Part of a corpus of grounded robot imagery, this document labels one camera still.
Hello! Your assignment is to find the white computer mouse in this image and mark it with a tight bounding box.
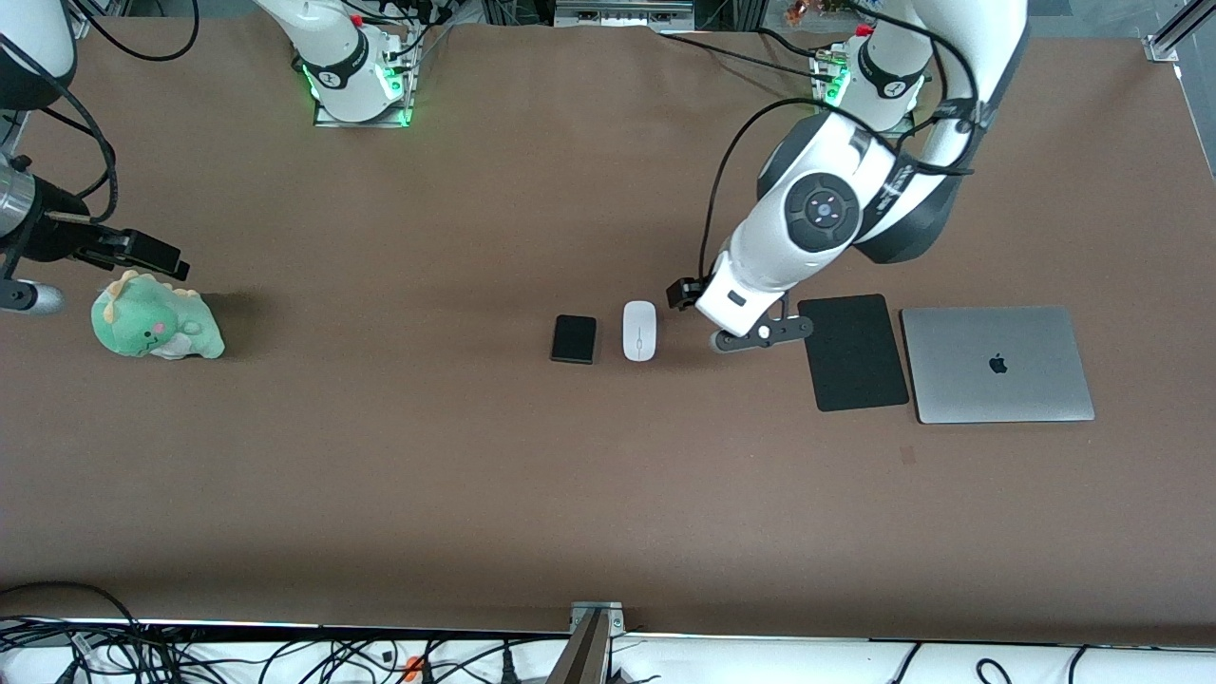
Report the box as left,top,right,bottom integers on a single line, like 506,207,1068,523
622,300,658,363

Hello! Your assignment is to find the black smartphone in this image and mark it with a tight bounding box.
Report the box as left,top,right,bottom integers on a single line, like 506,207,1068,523
550,314,599,366

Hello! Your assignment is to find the black mouse pad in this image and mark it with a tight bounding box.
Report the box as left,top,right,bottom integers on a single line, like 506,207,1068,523
796,294,911,413

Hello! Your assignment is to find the green dinosaur plush toy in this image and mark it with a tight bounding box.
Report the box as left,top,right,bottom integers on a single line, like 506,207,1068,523
90,270,227,362

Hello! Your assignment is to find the silver closed laptop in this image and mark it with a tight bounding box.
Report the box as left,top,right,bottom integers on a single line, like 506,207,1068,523
900,305,1096,425

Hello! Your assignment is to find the silver equipment box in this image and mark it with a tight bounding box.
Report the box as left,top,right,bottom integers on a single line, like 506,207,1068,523
554,0,696,31

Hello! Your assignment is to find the dark support beam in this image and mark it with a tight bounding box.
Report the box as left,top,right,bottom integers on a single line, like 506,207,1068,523
546,610,611,684

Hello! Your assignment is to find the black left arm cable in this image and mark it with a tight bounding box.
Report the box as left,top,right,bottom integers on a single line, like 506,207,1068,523
698,0,984,281

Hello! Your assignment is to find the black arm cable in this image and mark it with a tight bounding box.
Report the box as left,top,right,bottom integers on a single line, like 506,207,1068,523
0,38,120,229
698,0,984,281

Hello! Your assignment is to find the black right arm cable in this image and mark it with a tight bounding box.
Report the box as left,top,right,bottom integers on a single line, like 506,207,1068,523
0,38,120,229

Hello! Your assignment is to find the black table power cable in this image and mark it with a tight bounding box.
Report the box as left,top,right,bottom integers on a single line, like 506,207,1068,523
655,28,837,82

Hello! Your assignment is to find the metal table edge bracket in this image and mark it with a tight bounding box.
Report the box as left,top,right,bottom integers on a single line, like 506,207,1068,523
570,601,625,636

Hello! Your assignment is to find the black looped floor cable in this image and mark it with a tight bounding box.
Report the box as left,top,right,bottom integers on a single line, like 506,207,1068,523
0,581,143,656

